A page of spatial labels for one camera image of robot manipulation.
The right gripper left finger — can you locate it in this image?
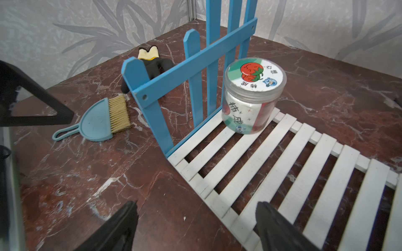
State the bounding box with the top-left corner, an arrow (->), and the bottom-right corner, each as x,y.
76,201 -> 138,251

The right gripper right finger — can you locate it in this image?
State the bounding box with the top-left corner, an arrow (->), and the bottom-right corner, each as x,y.
255,202 -> 318,251

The blue hand brush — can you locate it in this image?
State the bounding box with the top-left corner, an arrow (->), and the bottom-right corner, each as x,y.
52,95 -> 131,142

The blue white two-tier shelf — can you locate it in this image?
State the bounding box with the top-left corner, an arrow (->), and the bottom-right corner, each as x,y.
121,1 -> 402,251

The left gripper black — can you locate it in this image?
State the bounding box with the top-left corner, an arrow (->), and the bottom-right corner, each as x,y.
1,61 -> 74,251

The strawberry lid seed container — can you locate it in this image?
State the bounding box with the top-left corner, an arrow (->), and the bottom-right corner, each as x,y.
222,58 -> 287,134

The black work glove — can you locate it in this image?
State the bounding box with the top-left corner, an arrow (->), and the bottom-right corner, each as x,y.
137,45 -> 174,79

